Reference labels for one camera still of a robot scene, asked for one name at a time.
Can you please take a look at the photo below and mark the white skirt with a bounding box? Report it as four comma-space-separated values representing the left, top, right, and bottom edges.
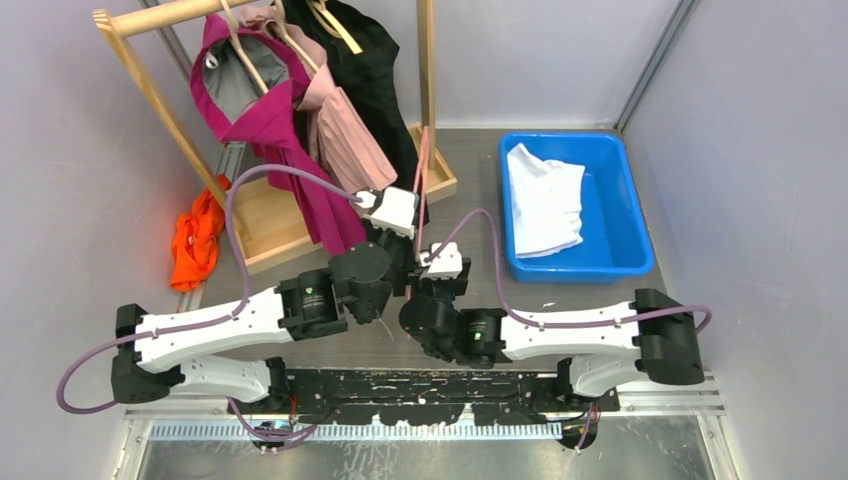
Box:
506, 143, 586, 259

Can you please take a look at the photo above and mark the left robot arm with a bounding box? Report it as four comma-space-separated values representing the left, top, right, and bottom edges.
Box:
110, 227, 415, 413

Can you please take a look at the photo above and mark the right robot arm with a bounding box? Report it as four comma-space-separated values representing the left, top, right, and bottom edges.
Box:
399, 269, 711, 411

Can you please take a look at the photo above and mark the wooden hanger under magenta dress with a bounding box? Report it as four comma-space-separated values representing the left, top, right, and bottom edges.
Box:
219, 0, 269, 95

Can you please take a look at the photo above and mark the wooden hanger under black garment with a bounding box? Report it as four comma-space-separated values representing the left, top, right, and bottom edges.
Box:
307, 0, 363, 55

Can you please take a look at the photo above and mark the wooden hanger under pink garment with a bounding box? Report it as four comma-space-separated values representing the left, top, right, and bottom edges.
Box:
271, 0, 319, 74

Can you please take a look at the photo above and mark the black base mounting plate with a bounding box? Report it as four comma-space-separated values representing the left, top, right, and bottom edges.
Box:
227, 361, 620, 434

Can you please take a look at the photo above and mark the pink pleated garment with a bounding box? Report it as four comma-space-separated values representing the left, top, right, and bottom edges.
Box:
239, 5, 397, 193

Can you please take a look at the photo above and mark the wooden clothes rack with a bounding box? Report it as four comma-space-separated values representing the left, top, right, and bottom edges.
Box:
91, 0, 459, 277

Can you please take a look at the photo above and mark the blue plastic bin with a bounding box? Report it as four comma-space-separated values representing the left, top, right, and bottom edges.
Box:
499, 132, 654, 284

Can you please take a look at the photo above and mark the black garment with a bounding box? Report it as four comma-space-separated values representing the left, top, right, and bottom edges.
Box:
284, 1, 418, 190

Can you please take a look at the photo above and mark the orange cloth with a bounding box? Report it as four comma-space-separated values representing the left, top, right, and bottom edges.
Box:
170, 189, 225, 293

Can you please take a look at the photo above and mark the magenta dress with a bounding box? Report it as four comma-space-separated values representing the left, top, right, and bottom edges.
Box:
190, 14, 366, 255

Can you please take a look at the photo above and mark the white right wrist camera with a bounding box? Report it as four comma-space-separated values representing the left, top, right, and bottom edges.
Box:
418, 242, 463, 280

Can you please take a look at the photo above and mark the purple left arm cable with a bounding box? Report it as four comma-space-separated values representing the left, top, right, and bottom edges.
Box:
55, 164, 366, 416

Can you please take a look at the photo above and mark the aluminium rail frame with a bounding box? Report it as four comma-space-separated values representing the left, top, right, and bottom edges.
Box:
125, 373, 725, 441

